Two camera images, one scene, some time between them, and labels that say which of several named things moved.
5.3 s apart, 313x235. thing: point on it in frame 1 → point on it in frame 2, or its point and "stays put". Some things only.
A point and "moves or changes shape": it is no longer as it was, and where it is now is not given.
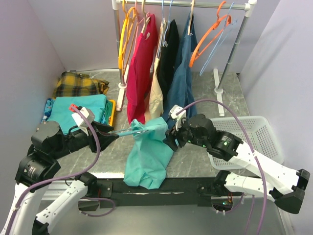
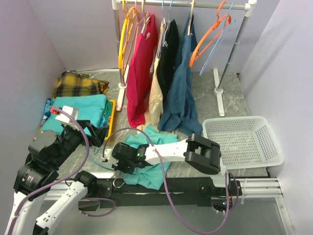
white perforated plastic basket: [263, 138] stays put
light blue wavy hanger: [128, 131] → [95, 150]
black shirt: [168, 58] stays put
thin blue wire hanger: [228, 27] stays put
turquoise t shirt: [148, 156] moves or changes shape
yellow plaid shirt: [72, 84] stays put
